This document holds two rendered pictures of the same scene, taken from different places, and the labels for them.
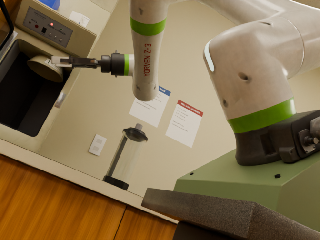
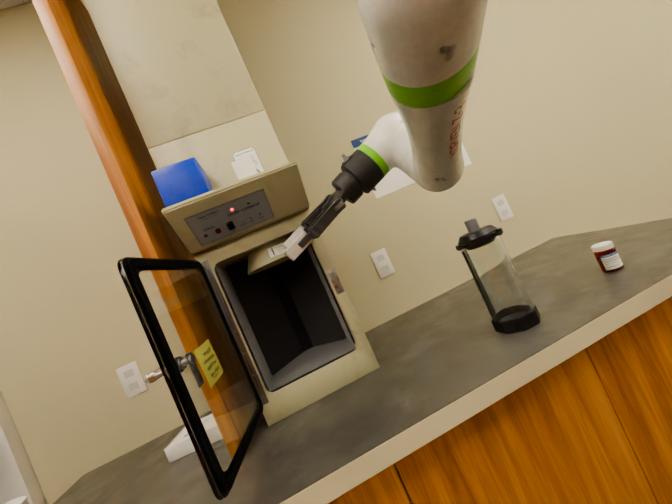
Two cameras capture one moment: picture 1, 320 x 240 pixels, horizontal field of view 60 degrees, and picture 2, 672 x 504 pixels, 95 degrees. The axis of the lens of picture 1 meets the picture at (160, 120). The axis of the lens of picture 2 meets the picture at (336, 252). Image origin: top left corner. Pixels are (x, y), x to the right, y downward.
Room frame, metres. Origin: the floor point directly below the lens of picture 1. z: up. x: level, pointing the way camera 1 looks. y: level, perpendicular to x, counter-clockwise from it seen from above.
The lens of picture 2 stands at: (0.35, 0.31, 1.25)
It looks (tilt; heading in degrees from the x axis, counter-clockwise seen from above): 1 degrees up; 6
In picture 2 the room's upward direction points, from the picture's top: 24 degrees counter-clockwise
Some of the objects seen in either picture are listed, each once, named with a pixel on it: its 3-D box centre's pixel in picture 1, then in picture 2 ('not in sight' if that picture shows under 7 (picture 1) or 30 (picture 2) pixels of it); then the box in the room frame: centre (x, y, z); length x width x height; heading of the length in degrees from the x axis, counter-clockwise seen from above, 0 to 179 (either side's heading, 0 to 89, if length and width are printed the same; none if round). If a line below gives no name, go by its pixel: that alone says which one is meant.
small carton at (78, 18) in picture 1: (75, 21); (248, 172); (1.09, 0.51, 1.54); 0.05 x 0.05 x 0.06; 2
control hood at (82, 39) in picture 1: (56, 29); (242, 208); (1.07, 0.56, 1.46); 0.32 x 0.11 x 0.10; 107
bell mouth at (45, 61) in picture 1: (47, 67); (272, 254); (1.23, 0.58, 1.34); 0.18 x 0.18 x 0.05
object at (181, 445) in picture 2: not in sight; (203, 431); (1.17, 0.96, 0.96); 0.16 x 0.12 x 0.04; 98
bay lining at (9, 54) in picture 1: (27, 94); (287, 303); (1.25, 0.61, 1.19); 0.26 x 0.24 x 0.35; 107
